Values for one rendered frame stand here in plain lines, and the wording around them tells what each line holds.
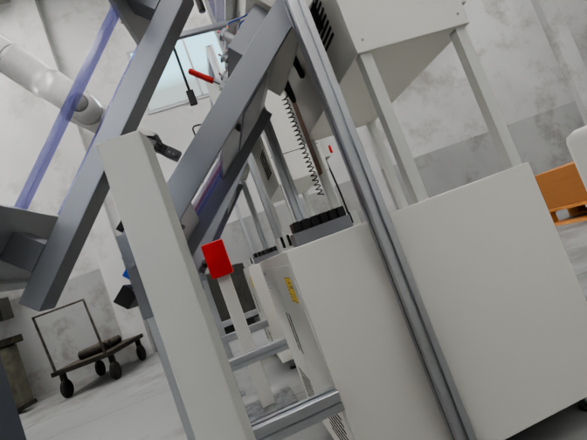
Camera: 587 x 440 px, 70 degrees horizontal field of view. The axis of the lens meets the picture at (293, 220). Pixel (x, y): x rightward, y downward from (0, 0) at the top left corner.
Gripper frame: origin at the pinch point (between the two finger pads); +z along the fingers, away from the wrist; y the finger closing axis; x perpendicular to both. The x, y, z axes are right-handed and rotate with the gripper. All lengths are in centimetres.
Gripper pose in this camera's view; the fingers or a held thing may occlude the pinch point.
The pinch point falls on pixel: (173, 154)
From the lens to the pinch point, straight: 126.7
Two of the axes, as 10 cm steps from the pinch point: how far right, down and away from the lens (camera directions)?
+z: 9.0, 4.3, 1.2
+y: -1.5, 0.6, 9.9
